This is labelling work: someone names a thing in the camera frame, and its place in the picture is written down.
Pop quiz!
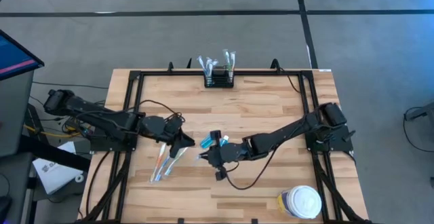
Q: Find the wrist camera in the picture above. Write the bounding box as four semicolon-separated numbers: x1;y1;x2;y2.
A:
210;146;226;166
166;114;184;132

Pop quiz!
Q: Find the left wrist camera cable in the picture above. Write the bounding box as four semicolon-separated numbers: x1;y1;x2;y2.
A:
134;99;186;123

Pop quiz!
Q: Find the yellow floor cable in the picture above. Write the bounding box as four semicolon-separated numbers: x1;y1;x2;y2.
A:
22;115;100;139

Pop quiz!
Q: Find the blue screen monitor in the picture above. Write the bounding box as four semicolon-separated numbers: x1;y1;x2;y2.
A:
0;29;45;82

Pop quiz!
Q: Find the grey cabinet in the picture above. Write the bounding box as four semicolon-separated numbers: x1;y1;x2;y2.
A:
0;69;35;159

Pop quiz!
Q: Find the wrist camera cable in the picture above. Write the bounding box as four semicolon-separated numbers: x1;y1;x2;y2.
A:
222;147;274;191
134;99;186;123

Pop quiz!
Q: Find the white paper booklet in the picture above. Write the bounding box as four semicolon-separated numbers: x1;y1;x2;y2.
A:
32;141;85;196

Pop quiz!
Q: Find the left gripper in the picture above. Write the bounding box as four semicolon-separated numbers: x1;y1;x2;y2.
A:
162;113;196;159

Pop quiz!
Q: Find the black floor cable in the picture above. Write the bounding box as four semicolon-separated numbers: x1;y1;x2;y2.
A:
402;107;434;153
32;80;110;90

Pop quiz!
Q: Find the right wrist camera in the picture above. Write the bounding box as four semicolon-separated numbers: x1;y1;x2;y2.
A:
210;146;226;166

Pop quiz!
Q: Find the black desk bar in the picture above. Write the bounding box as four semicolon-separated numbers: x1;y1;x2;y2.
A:
18;134;92;172

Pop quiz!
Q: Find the grey floor object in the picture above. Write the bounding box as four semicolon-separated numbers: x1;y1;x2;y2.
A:
404;101;434;122

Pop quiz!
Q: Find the left arm supply cable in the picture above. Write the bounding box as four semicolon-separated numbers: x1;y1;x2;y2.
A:
85;150;113;218

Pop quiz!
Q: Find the right arm supply cable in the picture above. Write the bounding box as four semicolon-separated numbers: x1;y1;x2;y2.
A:
279;67;323;123

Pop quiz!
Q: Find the white wipes canister yellow label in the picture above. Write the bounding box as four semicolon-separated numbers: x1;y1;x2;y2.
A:
276;185;323;220

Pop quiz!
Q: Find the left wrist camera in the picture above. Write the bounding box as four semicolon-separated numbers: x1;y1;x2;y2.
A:
166;114;184;132

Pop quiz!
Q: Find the black wire toothbrush holder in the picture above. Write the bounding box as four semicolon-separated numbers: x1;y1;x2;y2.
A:
203;66;235;89

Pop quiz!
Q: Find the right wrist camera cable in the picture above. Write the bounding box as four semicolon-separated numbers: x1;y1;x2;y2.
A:
222;147;274;191

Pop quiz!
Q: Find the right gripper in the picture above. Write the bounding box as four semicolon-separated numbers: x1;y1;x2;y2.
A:
198;131;248;181

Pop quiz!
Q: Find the arm supply cable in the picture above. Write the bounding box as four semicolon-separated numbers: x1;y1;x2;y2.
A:
279;67;323;123
85;150;113;218

